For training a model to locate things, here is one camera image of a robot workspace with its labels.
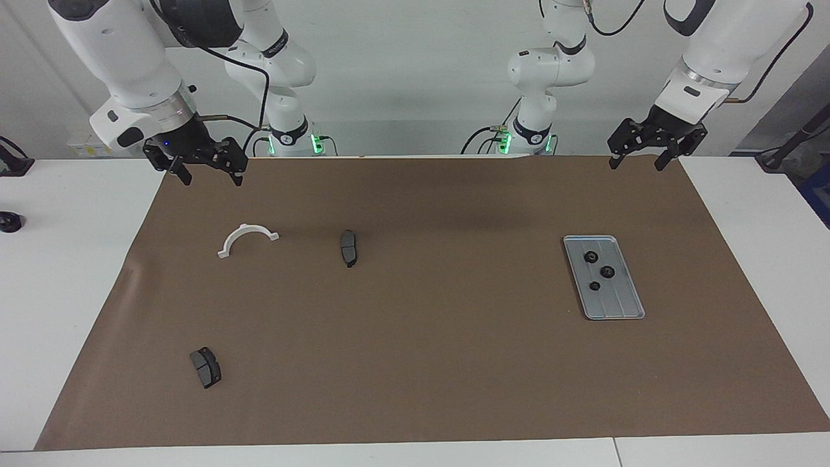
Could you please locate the silver metal tray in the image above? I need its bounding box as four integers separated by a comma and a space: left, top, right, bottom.
563, 235, 646, 321

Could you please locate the black stand pole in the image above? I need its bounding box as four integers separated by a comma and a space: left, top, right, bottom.
755, 102, 830, 173

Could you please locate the blue box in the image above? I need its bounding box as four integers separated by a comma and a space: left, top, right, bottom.
799, 165, 830, 229

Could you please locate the black table clamp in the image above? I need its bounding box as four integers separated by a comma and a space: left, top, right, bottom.
0, 135, 35, 177

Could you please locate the split dark grey brake pad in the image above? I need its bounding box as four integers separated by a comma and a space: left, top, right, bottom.
189, 346, 222, 390

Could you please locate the brown table mat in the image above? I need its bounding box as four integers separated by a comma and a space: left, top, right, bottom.
34, 154, 830, 451

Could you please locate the black right base cable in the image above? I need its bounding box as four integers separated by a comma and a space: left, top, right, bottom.
241, 126, 268, 158

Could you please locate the black base cable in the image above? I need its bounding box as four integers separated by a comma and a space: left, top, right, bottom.
460, 123, 514, 156
241, 126, 268, 158

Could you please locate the white half-ring plastic clamp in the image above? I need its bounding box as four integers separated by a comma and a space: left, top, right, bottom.
217, 223, 280, 259

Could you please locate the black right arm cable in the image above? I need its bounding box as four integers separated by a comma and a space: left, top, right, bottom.
148, 0, 272, 132

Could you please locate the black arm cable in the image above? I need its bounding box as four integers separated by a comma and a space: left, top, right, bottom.
148, 0, 272, 132
584, 0, 815, 104

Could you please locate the white wall socket box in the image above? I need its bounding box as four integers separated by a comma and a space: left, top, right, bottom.
67, 125, 141, 158

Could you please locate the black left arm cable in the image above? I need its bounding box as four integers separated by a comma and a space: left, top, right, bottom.
584, 0, 815, 104

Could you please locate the black left base cable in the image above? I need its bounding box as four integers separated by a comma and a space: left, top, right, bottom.
460, 123, 514, 156

